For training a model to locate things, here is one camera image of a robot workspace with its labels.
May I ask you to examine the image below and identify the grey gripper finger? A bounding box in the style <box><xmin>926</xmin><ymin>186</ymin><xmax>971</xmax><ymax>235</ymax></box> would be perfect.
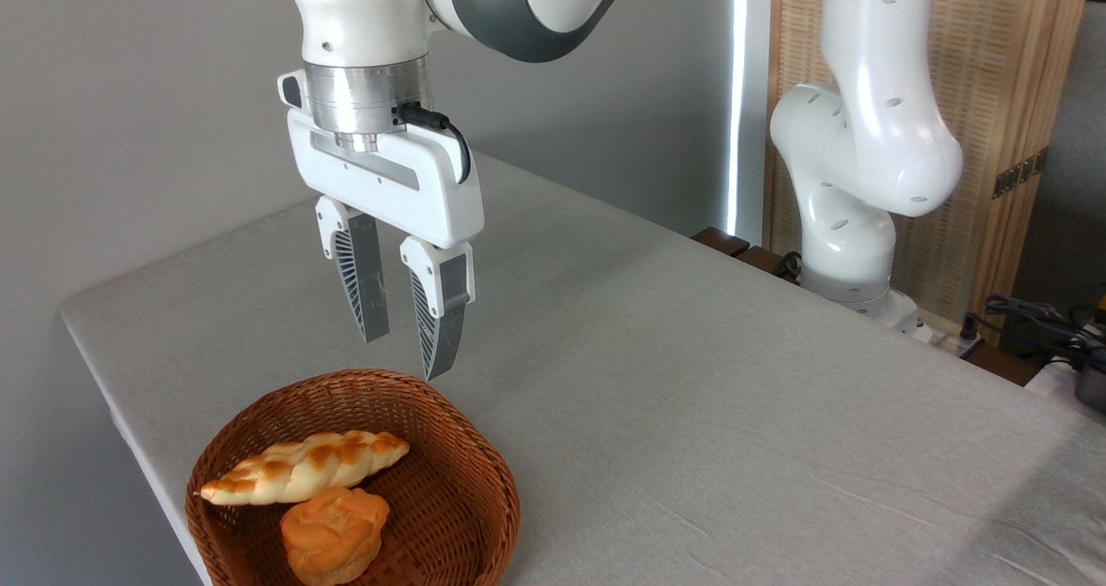
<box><xmin>399</xmin><ymin>236</ymin><xmax>475</xmax><ymax>381</ymax></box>
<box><xmin>315</xmin><ymin>195</ymin><xmax>391</xmax><ymax>344</ymax></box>

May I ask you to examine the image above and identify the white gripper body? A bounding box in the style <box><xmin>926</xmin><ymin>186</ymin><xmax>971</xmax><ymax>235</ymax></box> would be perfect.
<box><xmin>278</xmin><ymin>69</ymin><xmax>486</xmax><ymax>251</ymax></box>

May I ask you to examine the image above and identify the long twisted bread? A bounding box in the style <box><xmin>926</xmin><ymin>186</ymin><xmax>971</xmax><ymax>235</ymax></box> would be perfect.
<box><xmin>200</xmin><ymin>430</ymin><xmax>411</xmax><ymax>506</ymax></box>

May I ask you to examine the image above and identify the round orange bread bun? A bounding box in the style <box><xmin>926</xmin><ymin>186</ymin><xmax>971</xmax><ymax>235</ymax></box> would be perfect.
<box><xmin>279</xmin><ymin>487</ymin><xmax>391</xmax><ymax>586</ymax></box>

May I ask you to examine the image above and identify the brown woven wicker basket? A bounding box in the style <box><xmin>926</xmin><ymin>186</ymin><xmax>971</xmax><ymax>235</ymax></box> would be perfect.
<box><xmin>185</xmin><ymin>368</ymin><xmax>522</xmax><ymax>586</ymax></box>

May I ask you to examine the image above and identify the dark brown wooden block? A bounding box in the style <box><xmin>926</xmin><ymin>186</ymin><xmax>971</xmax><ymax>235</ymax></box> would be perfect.
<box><xmin>734</xmin><ymin>245</ymin><xmax>800</xmax><ymax>284</ymax></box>
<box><xmin>963</xmin><ymin>340</ymin><xmax>1044</xmax><ymax>387</ymax></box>
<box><xmin>691</xmin><ymin>226</ymin><xmax>751</xmax><ymax>258</ymax></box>

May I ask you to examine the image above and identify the metal screen hinge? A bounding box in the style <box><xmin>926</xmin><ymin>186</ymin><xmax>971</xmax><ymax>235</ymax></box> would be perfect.
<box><xmin>992</xmin><ymin>147</ymin><xmax>1050</xmax><ymax>200</ymax></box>

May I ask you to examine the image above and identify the wooden folding screen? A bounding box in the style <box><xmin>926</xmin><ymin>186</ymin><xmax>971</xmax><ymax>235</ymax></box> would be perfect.
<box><xmin>763</xmin><ymin>0</ymin><xmax>1094</xmax><ymax>328</ymax></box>

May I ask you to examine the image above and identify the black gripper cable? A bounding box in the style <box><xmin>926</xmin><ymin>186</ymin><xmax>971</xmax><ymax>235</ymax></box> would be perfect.
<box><xmin>393</xmin><ymin>102</ymin><xmax>473</xmax><ymax>185</ymax></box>

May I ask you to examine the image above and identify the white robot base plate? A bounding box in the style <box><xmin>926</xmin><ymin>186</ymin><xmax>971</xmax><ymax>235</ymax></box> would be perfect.
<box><xmin>855</xmin><ymin>289</ymin><xmax>938</xmax><ymax>345</ymax></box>

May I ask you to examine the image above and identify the black cable bundle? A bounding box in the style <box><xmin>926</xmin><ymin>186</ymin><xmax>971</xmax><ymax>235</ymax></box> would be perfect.
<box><xmin>985</xmin><ymin>295</ymin><xmax>1106</xmax><ymax>364</ymax></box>

